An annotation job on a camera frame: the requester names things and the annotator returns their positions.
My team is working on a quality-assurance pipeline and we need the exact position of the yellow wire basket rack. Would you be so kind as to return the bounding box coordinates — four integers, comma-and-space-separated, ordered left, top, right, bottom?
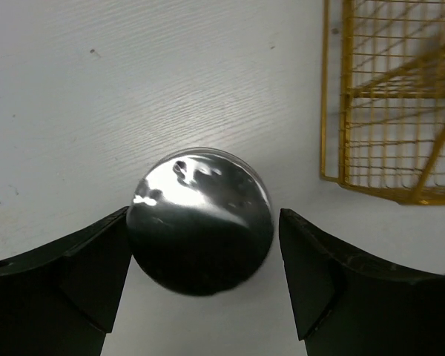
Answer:
320, 1, 445, 205

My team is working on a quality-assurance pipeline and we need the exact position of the blue label spice jar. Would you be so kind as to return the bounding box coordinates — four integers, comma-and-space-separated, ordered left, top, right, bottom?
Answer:
126, 147, 275, 297

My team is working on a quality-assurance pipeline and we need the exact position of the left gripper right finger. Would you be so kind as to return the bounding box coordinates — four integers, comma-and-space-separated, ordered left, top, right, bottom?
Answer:
279, 209, 445, 355

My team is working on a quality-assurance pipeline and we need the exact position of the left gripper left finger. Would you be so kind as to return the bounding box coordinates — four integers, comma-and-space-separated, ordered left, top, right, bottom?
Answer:
0, 208, 131, 355

